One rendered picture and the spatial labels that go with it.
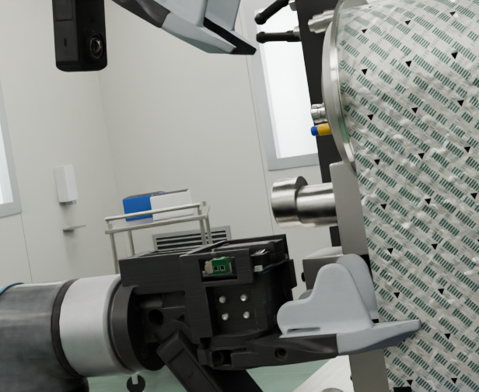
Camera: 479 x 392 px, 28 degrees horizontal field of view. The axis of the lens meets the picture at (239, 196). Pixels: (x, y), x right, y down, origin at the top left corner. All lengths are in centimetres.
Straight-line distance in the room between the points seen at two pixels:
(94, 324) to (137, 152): 642
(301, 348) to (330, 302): 3
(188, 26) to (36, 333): 25
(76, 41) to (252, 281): 27
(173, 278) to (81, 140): 624
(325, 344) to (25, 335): 23
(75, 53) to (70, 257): 585
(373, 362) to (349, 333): 12
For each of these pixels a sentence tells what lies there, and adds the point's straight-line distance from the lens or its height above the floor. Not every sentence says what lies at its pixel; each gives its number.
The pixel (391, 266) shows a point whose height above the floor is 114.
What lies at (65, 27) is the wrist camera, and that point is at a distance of 82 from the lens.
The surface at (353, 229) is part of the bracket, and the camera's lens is 73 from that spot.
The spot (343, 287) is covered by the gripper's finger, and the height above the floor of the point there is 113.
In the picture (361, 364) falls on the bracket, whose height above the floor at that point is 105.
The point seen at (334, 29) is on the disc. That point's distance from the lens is 65.
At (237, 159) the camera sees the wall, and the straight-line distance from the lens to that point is 676.
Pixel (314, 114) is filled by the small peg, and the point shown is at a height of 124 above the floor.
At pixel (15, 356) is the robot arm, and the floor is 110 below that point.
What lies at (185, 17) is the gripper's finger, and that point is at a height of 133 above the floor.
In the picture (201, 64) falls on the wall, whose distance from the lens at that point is 685.
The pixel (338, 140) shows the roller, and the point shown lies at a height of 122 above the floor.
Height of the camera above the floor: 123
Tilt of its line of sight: 3 degrees down
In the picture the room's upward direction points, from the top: 9 degrees counter-clockwise
